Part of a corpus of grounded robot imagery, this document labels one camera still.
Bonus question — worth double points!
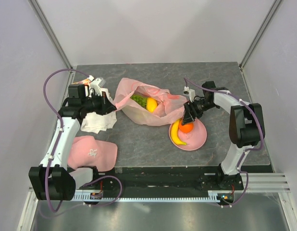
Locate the left aluminium frame post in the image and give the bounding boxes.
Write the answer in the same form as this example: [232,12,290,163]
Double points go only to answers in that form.
[28,0,72,68]

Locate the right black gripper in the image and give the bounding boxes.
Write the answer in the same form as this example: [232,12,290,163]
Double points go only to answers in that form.
[182,99,217,125]

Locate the green fake grapes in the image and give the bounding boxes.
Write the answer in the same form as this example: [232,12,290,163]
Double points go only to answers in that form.
[130,95,147,108]

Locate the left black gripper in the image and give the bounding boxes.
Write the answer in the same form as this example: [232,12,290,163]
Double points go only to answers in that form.
[81,91,116,116]

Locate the aluminium frame post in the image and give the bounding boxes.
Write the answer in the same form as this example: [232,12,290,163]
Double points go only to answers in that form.
[28,0,72,68]
[239,0,283,71]

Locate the pink baseball cap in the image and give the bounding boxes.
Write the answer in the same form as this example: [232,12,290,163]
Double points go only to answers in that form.
[67,136,118,172]

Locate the white cloth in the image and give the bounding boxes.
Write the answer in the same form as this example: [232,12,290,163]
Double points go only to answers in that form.
[80,112,117,134]

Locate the floral orange cloth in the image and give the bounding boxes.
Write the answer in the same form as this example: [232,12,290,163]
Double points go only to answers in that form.
[78,78,92,86]

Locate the yellow fake banana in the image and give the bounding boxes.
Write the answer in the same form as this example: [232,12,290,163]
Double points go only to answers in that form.
[170,119,187,145]

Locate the pink plate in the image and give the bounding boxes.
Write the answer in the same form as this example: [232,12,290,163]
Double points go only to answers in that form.
[169,119,208,151]

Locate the pink plastic bag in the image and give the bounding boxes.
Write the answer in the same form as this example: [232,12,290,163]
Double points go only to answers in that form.
[113,78,187,126]

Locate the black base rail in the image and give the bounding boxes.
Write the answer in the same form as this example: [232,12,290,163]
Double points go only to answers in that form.
[73,166,245,193]

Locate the right aluminium frame post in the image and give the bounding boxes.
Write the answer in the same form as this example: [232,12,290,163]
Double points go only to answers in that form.
[239,0,283,71]

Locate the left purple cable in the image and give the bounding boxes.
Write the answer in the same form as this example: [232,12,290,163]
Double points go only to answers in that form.
[39,68,123,218]

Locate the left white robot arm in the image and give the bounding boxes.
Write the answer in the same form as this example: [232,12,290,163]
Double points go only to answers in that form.
[28,83,116,201]

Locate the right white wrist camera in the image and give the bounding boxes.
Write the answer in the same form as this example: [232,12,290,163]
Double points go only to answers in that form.
[183,86,196,102]

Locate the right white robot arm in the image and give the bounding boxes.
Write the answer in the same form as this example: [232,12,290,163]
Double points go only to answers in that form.
[183,81,265,191]

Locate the yellow fake mango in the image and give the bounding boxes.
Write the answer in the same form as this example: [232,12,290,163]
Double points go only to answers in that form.
[146,97,158,113]

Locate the fake orange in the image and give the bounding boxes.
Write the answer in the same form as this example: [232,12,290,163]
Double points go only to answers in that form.
[179,121,194,133]

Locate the grey cable duct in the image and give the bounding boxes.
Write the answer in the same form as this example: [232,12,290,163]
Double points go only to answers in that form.
[71,191,220,203]

